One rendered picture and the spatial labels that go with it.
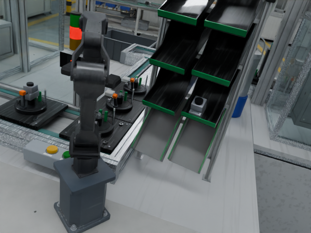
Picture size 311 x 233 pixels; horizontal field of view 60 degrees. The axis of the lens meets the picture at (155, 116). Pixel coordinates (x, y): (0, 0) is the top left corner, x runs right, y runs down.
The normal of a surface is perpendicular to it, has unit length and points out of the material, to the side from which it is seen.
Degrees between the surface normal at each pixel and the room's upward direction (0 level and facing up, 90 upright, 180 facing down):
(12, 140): 90
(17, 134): 90
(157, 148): 45
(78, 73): 67
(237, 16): 25
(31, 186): 0
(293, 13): 90
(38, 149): 0
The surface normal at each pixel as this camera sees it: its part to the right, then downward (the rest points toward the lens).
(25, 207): 0.18, -0.85
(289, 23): -0.27, 0.44
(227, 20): -0.03, -0.62
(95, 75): 0.22, 0.13
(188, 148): -0.18, -0.34
